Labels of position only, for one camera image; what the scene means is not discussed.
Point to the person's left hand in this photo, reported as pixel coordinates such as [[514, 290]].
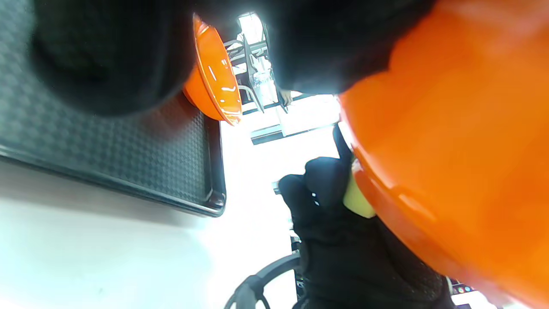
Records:
[[107, 51]]

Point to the person's right hand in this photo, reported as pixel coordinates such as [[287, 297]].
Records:
[[343, 257]]

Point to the green and yellow sponge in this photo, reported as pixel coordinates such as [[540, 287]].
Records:
[[358, 197]]

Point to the orange plastic bowl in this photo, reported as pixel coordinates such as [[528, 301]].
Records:
[[214, 86], [450, 150]]

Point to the dark brown serving tray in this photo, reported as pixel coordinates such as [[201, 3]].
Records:
[[128, 150]]

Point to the white cart with brown top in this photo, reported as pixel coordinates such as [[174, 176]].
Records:
[[248, 92]]

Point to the clear water bottle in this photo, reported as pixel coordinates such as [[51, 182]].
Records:
[[262, 79]]

